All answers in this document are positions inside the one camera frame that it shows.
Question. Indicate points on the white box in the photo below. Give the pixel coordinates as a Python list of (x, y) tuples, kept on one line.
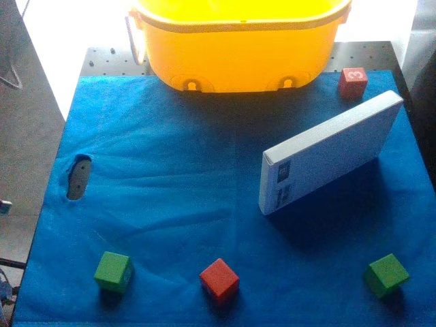
[(327, 153)]

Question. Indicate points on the yellow plastic basket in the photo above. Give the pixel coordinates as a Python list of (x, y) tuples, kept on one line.
[(238, 51)]

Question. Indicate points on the blue cloth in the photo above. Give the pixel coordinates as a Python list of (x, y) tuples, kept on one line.
[(170, 204)]

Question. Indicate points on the red wooden block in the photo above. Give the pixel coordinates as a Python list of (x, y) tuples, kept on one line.
[(219, 281)]

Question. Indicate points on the green wooden block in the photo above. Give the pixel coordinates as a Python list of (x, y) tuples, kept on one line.
[(112, 272), (386, 276)]

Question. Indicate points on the red block with white three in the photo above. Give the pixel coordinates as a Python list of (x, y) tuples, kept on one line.
[(352, 83)]

